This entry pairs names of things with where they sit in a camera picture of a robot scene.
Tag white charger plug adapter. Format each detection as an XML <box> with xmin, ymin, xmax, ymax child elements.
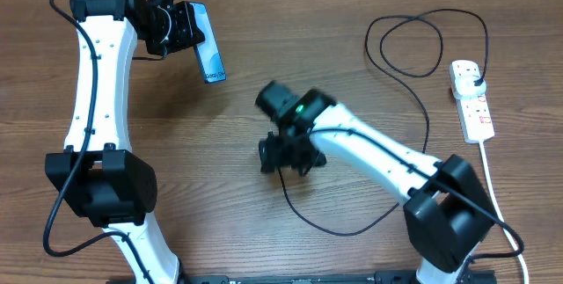
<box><xmin>452</xmin><ymin>76</ymin><xmax>486</xmax><ymax>100</ymax></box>

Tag white power strip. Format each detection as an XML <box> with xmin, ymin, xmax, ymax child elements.
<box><xmin>449</xmin><ymin>60</ymin><xmax>494</xmax><ymax>143</ymax></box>

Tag white power strip cord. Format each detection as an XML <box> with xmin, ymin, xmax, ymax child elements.
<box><xmin>478</xmin><ymin>140</ymin><xmax>530</xmax><ymax>284</ymax></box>

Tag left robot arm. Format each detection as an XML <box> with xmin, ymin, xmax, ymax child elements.
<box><xmin>45</xmin><ymin>0</ymin><xmax>204</xmax><ymax>283</ymax></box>

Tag blue Samsung Galaxy smartphone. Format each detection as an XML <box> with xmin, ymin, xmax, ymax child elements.
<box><xmin>187</xmin><ymin>2</ymin><xmax>227</xmax><ymax>84</ymax></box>

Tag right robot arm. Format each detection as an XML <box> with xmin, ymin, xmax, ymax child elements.
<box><xmin>255</xmin><ymin>81</ymin><xmax>496</xmax><ymax>283</ymax></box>

